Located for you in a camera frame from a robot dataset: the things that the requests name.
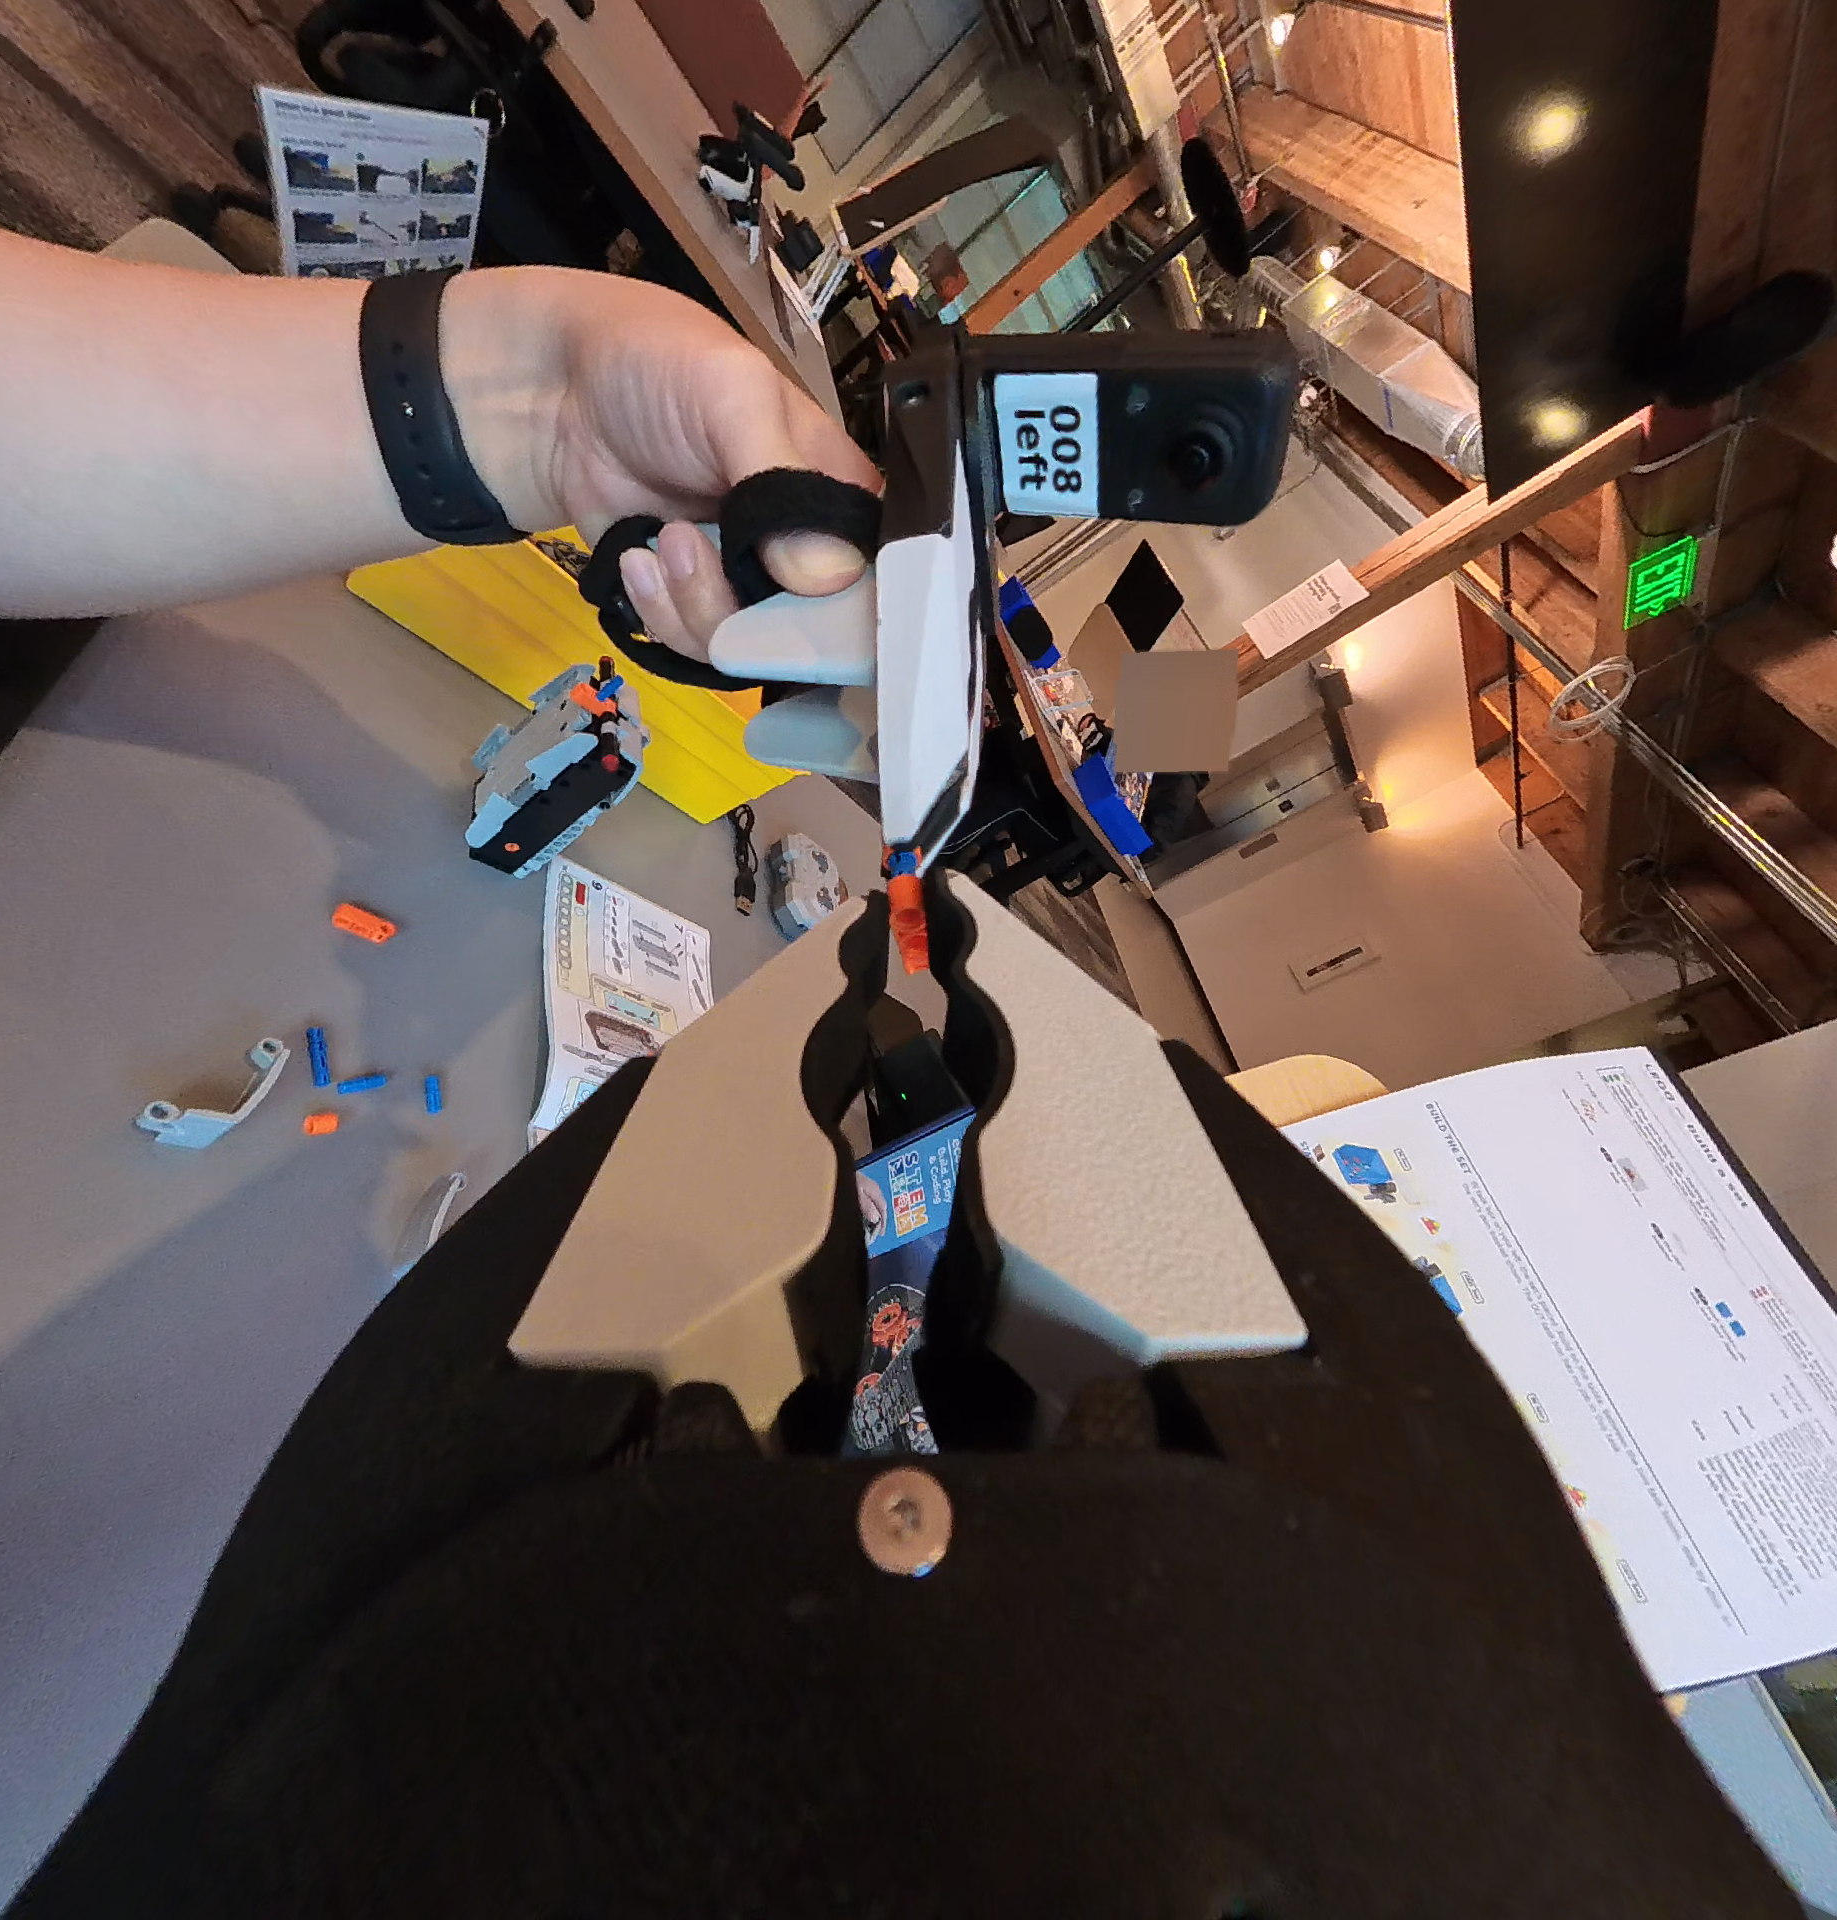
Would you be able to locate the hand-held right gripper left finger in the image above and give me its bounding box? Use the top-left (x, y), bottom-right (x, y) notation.
top-left (503, 884), bottom-right (897, 1458)

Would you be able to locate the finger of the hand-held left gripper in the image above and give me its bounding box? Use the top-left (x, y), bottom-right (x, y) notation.
top-left (873, 514), bottom-right (993, 858)
top-left (903, 514), bottom-right (1011, 880)

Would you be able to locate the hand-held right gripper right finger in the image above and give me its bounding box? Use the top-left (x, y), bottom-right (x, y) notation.
top-left (918, 882), bottom-right (1311, 1453)

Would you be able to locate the person's left forearm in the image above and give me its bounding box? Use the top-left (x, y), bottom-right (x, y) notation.
top-left (0, 209), bottom-right (410, 620)

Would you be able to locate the white printed task sheet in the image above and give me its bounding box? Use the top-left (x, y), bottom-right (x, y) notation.
top-left (1278, 1050), bottom-right (1837, 1698)

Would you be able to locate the grey desk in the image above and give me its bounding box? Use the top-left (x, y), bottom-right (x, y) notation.
top-left (0, 570), bottom-right (1242, 1913)

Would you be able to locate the person's left hand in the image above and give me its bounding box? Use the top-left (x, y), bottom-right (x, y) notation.
top-left (438, 266), bottom-right (887, 665)

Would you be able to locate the beige cardboard divider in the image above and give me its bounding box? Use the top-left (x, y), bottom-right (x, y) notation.
top-left (1068, 599), bottom-right (1144, 699)

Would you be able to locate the long background workbench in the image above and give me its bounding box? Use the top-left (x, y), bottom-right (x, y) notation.
top-left (993, 570), bottom-right (1161, 902)

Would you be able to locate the black monitor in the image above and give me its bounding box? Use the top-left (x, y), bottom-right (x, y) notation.
top-left (1104, 539), bottom-right (1187, 647)

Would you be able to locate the blue toy box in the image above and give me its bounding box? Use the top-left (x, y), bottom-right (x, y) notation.
top-left (842, 1102), bottom-right (981, 1458)

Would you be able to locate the pale wooden board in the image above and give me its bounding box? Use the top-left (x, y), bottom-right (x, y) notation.
top-left (1225, 1053), bottom-right (1392, 1127)

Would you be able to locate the instruction booklet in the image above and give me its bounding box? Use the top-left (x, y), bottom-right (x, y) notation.
top-left (523, 853), bottom-right (715, 1150)

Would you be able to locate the grey motor block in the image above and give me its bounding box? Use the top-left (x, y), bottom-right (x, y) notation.
top-left (763, 831), bottom-right (860, 944)

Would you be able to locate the black box with green light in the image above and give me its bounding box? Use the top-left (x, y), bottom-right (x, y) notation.
top-left (858, 1025), bottom-right (972, 1119)

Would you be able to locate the white paper notice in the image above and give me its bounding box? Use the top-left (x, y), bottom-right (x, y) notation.
top-left (1241, 558), bottom-right (1372, 662)

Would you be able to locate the spare gripper device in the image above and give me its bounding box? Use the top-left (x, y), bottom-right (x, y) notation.
top-left (697, 101), bottom-right (830, 228)

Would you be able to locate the long pale background table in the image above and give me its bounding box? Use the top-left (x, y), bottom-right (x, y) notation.
top-left (503, 0), bottom-right (845, 421)

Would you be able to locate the grey black brick model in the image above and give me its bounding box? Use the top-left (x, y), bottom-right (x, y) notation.
top-left (460, 659), bottom-right (653, 884)

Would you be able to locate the yellow plastic parts bin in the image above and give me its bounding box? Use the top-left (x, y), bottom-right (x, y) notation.
top-left (344, 524), bottom-right (807, 827)

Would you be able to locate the black wrist band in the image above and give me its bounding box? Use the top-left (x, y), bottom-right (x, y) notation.
top-left (353, 266), bottom-right (529, 550)

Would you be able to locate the pale grey curved brick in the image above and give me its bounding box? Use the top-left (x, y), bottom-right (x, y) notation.
top-left (133, 1037), bottom-right (292, 1154)

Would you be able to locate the printed photo poster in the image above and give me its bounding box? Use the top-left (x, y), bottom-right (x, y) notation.
top-left (253, 81), bottom-right (491, 279)

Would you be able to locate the large black screen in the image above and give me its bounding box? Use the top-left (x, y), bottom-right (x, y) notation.
top-left (1446, 0), bottom-right (1722, 503)

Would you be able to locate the green exit sign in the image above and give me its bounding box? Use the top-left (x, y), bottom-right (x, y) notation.
top-left (1620, 532), bottom-right (1702, 631)

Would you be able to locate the printed photo sheet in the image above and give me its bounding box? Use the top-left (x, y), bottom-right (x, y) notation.
top-left (1751, 1641), bottom-right (1837, 1830)

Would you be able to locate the metal wall fixture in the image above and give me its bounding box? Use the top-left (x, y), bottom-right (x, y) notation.
top-left (1308, 659), bottom-right (1392, 833)

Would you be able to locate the rectangular silver air duct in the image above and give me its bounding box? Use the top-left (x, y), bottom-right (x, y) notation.
top-left (1248, 254), bottom-right (1491, 473)

